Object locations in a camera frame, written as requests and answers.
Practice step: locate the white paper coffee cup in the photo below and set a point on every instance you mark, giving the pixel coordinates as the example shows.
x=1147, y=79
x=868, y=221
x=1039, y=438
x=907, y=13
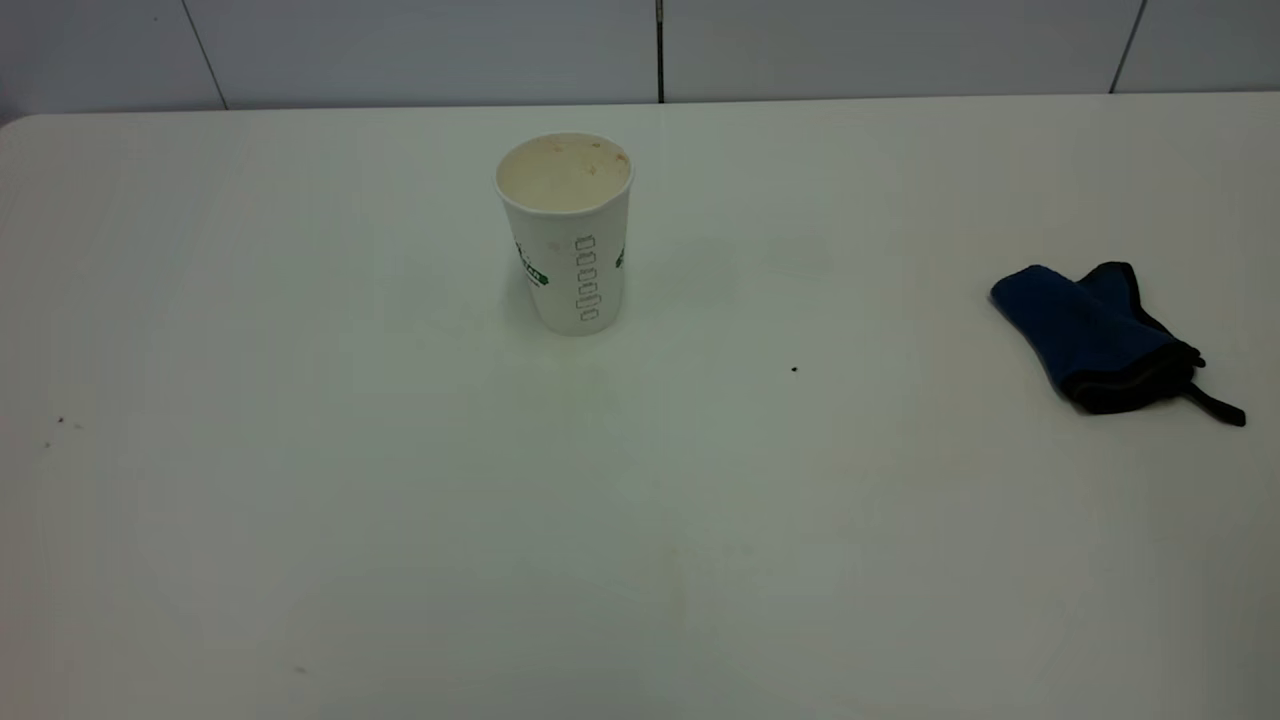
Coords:
x=565, y=270

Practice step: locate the blue cloth with black trim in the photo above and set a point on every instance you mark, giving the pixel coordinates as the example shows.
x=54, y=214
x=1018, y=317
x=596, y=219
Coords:
x=1090, y=335

